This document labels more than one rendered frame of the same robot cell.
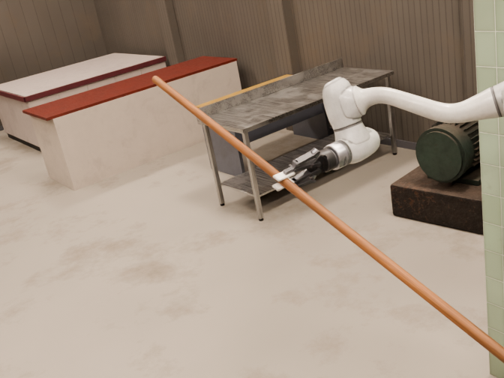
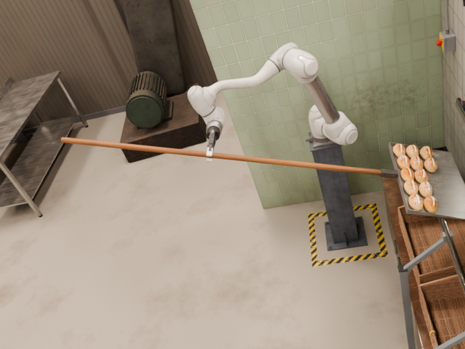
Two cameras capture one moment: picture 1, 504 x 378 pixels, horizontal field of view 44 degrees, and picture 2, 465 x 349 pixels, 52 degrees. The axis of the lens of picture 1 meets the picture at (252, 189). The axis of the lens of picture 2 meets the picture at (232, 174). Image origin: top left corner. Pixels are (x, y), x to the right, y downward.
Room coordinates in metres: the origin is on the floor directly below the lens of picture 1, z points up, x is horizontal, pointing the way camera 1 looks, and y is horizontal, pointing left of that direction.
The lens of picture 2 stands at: (0.18, 1.20, 3.04)
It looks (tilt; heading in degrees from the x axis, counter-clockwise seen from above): 37 degrees down; 320
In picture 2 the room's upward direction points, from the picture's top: 21 degrees counter-clockwise
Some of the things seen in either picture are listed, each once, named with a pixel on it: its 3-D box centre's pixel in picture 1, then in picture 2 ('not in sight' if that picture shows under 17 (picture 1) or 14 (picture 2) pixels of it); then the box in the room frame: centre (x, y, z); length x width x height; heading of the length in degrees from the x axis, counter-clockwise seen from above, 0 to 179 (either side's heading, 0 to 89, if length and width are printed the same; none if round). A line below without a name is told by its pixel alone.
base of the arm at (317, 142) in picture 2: not in sight; (321, 136); (1.82, -1.05, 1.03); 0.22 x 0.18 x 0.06; 33
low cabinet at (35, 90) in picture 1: (82, 98); not in sight; (10.06, 2.39, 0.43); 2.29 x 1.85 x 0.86; 123
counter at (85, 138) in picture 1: (142, 117); not in sight; (7.93, 1.20, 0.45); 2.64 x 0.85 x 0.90; 123
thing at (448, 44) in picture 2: not in sight; (447, 41); (1.16, -1.64, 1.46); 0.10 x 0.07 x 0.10; 122
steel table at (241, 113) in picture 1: (304, 133); (25, 141); (5.86, -0.61, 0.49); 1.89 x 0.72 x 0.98; 123
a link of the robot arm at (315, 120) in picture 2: not in sight; (321, 120); (1.80, -1.05, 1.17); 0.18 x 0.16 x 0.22; 158
